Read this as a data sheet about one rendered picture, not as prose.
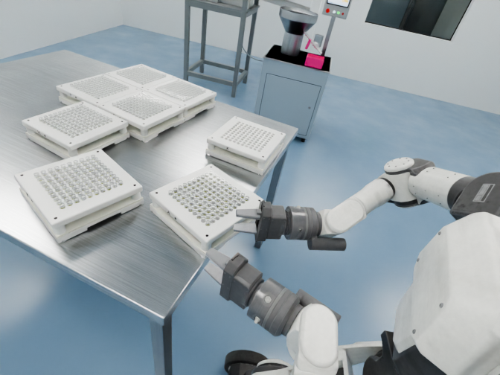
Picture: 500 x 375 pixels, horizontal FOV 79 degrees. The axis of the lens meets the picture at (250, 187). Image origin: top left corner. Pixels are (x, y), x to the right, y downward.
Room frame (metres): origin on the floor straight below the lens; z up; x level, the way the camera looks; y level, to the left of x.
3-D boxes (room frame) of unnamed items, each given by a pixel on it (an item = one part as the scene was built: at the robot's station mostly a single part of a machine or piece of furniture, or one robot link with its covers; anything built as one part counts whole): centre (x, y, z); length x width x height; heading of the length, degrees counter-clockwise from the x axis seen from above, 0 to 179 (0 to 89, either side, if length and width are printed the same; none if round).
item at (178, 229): (0.66, 0.11, 0.89); 0.24 x 0.24 x 0.02; 56
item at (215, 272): (0.40, 0.03, 0.96); 0.06 x 0.03 x 0.02; 62
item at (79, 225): (0.62, 0.48, 0.89); 0.24 x 0.24 x 0.02; 55
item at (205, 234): (0.66, 0.11, 0.94); 0.25 x 0.24 x 0.02; 146
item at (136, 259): (1.06, 0.69, 0.86); 1.50 x 1.10 x 0.04; 74
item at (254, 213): (0.55, -0.01, 1.02); 0.06 x 0.03 x 0.02; 102
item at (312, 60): (2.94, -0.35, 0.80); 0.16 x 0.12 x 0.09; 83
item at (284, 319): (0.31, -0.15, 0.98); 0.11 x 0.11 x 0.11; 62
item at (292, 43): (3.21, -0.19, 0.95); 0.49 x 0.36 x 0.38; 83
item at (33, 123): (0.93, 0.66, 0.94); 0.25 x 0.24 x 0.02; 158
